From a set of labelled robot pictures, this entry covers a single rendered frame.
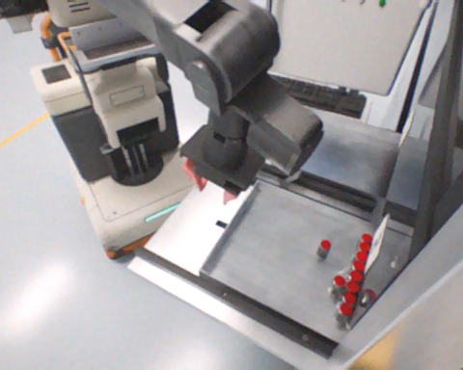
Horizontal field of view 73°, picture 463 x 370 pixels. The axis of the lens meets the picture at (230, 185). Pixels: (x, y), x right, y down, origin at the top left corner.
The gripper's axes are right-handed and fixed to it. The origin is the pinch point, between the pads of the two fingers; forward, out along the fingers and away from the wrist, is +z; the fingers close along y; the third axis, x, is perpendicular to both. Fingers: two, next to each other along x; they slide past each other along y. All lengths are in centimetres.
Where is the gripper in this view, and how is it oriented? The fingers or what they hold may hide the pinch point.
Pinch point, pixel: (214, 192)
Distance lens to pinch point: 48.3
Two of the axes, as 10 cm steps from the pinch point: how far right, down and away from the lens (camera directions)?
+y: 8.6, 4.8, -1.7
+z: -1.7, 5.9, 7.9
